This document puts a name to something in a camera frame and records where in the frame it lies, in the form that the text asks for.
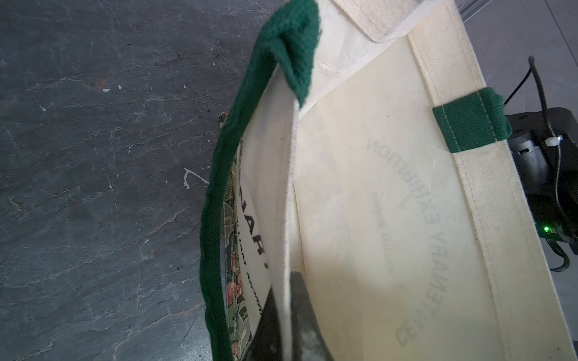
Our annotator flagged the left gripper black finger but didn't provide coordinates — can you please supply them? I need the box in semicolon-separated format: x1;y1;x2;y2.
245;272;333;360

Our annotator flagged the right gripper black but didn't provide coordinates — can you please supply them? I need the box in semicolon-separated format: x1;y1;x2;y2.
507;108;577;254

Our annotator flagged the cream canvas tote bag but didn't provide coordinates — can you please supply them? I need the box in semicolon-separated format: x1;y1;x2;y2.
200;1;576;360

